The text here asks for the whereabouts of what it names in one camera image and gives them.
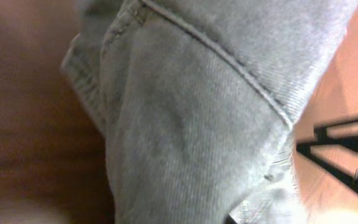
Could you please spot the grey shorts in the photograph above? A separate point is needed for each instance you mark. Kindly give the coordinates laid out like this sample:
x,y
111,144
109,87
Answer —
x,y
197,101

